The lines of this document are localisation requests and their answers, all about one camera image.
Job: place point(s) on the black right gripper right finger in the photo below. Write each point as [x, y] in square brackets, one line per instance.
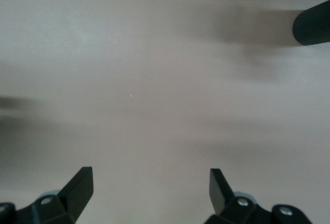
[221, 198]

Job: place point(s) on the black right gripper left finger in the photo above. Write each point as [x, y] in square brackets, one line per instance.
[74, 198]

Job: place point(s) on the black foam cylinder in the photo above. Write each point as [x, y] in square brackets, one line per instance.
[314, 24]

